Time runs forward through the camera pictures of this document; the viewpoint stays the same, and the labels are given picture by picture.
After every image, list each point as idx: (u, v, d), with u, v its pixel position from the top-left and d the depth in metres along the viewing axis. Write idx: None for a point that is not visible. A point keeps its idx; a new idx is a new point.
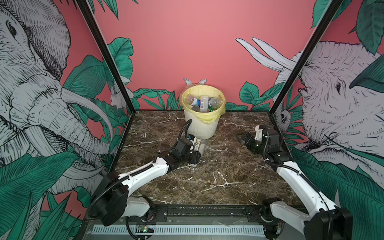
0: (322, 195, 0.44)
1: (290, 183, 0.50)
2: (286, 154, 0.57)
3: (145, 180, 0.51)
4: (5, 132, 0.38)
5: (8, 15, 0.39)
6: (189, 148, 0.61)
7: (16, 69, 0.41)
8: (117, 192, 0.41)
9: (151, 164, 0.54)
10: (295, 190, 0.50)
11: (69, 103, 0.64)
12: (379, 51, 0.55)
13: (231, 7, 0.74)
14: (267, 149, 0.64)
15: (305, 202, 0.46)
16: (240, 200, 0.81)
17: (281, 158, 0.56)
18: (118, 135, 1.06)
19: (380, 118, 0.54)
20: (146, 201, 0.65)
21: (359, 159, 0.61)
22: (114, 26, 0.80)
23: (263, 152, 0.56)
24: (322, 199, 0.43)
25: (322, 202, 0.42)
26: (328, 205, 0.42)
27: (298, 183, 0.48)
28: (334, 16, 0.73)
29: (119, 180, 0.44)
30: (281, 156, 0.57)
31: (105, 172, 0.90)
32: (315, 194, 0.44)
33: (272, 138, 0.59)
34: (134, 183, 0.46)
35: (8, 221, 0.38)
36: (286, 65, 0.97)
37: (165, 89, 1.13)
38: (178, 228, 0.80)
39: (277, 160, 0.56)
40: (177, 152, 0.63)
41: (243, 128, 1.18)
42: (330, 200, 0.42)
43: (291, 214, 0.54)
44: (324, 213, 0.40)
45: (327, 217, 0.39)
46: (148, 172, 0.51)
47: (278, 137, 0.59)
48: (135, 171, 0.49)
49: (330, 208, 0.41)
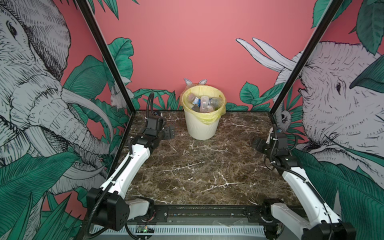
0: (326, 206, 0.43)
1: (294, 189, 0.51)
2: (294, 158, 0.56)
3: (130, 174, 0.47)
4: (5, 132, 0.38)
5: (8, 15, 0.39)
6: (160, 122, 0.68)
7: (16, 69, 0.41)
8: (110, 201, 0.39)
9: (129, 156, 0.49)
10: (298, 195, 0.49)
11: (69, 103, 0.64)
12: (379, 51, 0.55)
13: (232, 7, 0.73)
14: (274, 151, 0.62)
15: (307, 211, 0.45)
16: (240, 200, 0.81)
17: (289, 163, 0.54)
18: (117, 135, 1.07)
19: (380, 118, 0.54)
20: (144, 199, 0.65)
21: (359, 159, 0.61)
22: (114, 25, 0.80)
23: (269, 154, 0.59)
24: (326, 211, 0.42)
25: (325, 213, 0.41)
26: (331, 217, 0.41)
27: (303, 190, 0.47)
28: (334, 16, 0.73)
29: (104, 192, 0.40)
30: (289, 160, 0.55)
31: (105, 172, 0.90)
32: (319, 204, 0.43)
33: (280, 141, 0.58)
34: (122, 184, 0.43)
35: (8, 221, 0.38)
36: (286, 65, 0.97)
37: (165, 89, 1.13)
38: (178, 228, 0.80)
39: (284, 164, 0.54)
40: (151, 129, 0.59)
41: (243, 128, 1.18)
42: (333, 212, 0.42)
43: (291, 219, 0.53)
44: (325, 226, 0.39)
45: (328, 229, 0.38)
46: (131, 165, 0.47)
47: (285, 140, 0.58)
48: (116, 174, 0.44)
49: (333, 220, 0.40)
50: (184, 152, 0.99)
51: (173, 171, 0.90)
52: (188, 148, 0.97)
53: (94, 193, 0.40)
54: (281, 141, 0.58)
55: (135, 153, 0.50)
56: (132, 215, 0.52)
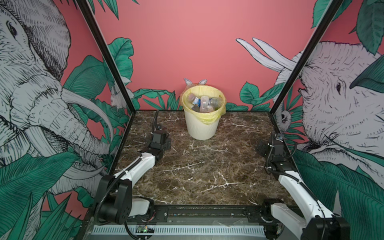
0: (319, 203, 0.45)
1: (291, 192, 0.53)
2: (288, 164, 0.59)
3: (139, 172, 0.53)
4: (5, 131, 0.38)
5: (8, 15, 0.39)
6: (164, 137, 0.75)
7: (16, 69, 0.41)
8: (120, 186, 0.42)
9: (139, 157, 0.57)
10: (294, 197, 0.51)
11: (69, 103, 0.64)
12: (379, 51, 0.55)
13: (232, 7, 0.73)
14: (271, 157, 0.66)
15: (303, 210, 0.47)
16: (240, 200, 0.81)
17: (284, 167, 0.58)
18: (117, 135, 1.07)
19: (380, 118, 0.54)
20: (144, 199, 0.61)
21: (359, 159, 0.61)
22: (114, 26, 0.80)
23: (266, 160, 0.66)
24: (319, 207, 0.44)
25: (318, 209, 0.43)
26: (324, 212, 0.42)
27: (297, 190, 0.49)
28: (334, 16, 0.73)
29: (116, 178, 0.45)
30: (284, 165, 0.59)
31: (105, 172, 0.90)
32: (313, 201, 0.45)
33: (276, 147, 0.62)
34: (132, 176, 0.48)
35: (8, 221, 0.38)
36: (286, 65, 0.97)
37: (165, 89, 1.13)
38: (178, 228, 0.80)
39: (279, 169, 0.58)
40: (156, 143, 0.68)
41: (243, 128, 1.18)
42: (327, 208, 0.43)
43: (291, 219, 0.53)
44: (320, 220, 0.40)
45: (322, 223, 0.40)
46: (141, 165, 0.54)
47: (281, 147, 0.61)
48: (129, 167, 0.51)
49: (326, 215, 0.42)
50: (184, 152, 0.99)
51: (173, 171, 0.90)
52: (188, 148, 0.97)
53: (106, 179, 0.44)
54: (276, 148, 0.62)
55: (143, 157, 0.57)
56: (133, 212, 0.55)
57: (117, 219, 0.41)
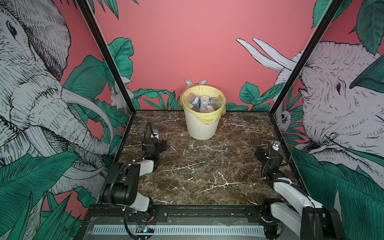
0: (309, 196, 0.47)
1: (285, 195, 0.56)
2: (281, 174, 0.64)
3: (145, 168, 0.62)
4: (5, 131, 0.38)
5: (8, 15, 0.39)
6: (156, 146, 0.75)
7: (16, 69, 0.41)
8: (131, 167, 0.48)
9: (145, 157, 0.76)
10: (288, 198, 0.54)
11: (69, 103, 0.64)
12: (379, 51, 0.55)
13: (232, 7, 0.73)
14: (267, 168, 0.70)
15: (297, 206, 0.50)
16: (240, 200, 0.81)
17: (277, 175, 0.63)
18: (117, 135, 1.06)
19: (380, 118, 0.54)
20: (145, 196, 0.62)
21: (359, 159, 0.61)
22: (114, 25, 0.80)
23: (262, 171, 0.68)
24: (309, 200, 0.48)
25: (308, 201, 0.47)
26: (314, 203, 0.46)
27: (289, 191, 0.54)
28: (334, 16, 0.73)
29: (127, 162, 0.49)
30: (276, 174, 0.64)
31: (105, 172, 0.90)
32: (303, 196, 0.50)
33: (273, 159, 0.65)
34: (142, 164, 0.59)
35: (8, 221, 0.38)
36: (286, 65, 0.97)
37: (165, 89, 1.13)
38: (178, 228, 0.80)
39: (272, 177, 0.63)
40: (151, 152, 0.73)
41: (243, 128, 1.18)
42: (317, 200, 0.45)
43: (290, 216, 0.54)
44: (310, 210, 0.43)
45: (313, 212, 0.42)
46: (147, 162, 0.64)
47: (277, 158, 0.64)
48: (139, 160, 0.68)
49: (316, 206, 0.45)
50: (184, 152, 0.99)
51: (173, 171, 0.90)
52: (188, 148, 0.97)
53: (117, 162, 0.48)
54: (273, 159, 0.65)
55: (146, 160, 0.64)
56: (135, 206, 0.56)
57: (126, 200, 0.43)
